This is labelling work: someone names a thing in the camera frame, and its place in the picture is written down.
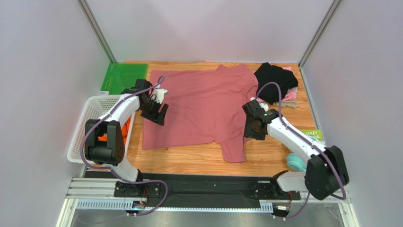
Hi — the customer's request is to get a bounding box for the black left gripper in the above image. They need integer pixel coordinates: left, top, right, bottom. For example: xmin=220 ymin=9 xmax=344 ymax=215
xmin=140 ymin=96 xmax=169 ymax=126

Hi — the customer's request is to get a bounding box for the white plastic laundry basket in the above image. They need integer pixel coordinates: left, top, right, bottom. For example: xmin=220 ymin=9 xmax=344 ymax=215
xmin=67 ymin=95 xmax=140 ymax=164

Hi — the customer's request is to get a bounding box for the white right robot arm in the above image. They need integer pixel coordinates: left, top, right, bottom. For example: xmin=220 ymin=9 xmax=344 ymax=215
xmin=242 ymin=100 xmax=350 ymax=200

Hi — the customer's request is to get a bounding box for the aluminium frame rail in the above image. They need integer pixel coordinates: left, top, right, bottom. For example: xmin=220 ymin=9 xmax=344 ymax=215
xmin=57 ymin=177 xmax=359 ymax=227

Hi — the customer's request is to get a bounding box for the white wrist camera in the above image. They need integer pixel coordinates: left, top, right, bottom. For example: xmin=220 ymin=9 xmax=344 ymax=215
xmin=250 ymin=97 xmax=270 ymax=112
xmin=151 ymin=88 xmax=168 ymax=104

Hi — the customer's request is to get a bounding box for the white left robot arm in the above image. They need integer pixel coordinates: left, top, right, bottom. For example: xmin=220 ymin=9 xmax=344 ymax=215
xmin=80 ymin=76 xmax=169 ymax=184

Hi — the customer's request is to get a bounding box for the orange t-shirt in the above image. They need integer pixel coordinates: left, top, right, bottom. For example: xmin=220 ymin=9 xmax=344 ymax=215
xmin=83 ymin=117 xmax=132 ymax=146

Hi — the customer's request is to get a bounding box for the beige folded t-shirt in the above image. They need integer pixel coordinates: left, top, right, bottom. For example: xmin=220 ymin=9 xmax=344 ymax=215
xmin=281 ymin=99 xmax=298 ymax=109

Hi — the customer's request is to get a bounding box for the black folded t-shirt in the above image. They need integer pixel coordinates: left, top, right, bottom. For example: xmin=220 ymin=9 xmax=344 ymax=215
xmin=254 ymin=62 xmax=299 ymax=105

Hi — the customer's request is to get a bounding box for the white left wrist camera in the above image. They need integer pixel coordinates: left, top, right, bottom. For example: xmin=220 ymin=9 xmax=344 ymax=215
xmin=151 ymin=88 xmax=168 ymax=104

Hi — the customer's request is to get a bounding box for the pink folded t-shirt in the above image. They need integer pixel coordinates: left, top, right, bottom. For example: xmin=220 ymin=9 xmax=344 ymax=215
xmin=256 ymin=66 xmax=298 ymax=103

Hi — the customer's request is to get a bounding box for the green plastic folder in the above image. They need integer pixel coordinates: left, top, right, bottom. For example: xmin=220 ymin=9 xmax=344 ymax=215
xmin=100 ymin=63 xmax=148 ymax=95

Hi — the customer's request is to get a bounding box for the white cable duct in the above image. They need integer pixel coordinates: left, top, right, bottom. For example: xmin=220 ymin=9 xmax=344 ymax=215
xmin=75 ymin=200 xmax=274 ymax=213

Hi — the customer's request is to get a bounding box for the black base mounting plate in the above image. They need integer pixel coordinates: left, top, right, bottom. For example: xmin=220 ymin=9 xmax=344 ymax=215
xmin=84 ymin=171 xmax=301 ymax=209

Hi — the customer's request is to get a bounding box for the green children's book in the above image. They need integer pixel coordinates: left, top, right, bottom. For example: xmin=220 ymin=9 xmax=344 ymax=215
xmin=300 ymin=129 xmax=323 ymax=140

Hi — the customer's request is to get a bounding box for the dusty red t-shirt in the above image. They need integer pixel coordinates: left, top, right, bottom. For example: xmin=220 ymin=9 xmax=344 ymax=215
xmin=142 ymin=65 xmax=258 ymax=163

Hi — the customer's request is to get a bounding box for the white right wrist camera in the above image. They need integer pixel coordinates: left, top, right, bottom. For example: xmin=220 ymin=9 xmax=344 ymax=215
xmin=250 ymin=97 xmax=270 ymax=112

